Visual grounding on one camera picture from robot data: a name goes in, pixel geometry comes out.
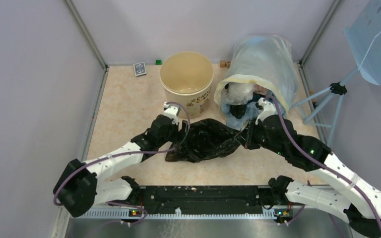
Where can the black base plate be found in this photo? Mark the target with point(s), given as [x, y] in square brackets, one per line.
[206, 200]

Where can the blue plastic bag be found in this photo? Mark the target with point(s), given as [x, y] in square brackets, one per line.
[238, 124]

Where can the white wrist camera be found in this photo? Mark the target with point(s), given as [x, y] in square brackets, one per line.
[266, 108]
[171, 110]

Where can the white toothed cable rail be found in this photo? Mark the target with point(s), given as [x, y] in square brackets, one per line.
[125, 213]

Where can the blue tripod stand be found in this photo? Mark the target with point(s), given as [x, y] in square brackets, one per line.
[315, 104]

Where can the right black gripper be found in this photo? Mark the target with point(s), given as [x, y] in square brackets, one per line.
[249, 143]

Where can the black trash bag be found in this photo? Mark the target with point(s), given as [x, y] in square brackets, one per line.
[206, 139]
[240, 111]

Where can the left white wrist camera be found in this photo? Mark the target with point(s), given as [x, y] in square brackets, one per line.
[171, 110]

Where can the white clear plastic bag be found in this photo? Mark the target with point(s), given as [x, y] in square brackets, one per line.
[239, 93]

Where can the large translucent plastic bag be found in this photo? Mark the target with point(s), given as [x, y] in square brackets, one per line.
[267, 62]

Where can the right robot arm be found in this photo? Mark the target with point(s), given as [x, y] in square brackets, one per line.
[353, 200]

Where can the small wooden block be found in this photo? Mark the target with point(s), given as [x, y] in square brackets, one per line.
[225, 64]

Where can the blue perforated lamp panel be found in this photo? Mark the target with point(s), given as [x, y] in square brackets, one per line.
[364, 40]

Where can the beige round trash bin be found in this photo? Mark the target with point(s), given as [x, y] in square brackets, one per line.
[187, 78]

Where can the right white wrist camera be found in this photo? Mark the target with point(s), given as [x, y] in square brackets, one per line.
[266, 108]

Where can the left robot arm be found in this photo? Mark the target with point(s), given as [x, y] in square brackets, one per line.
[83, 185]

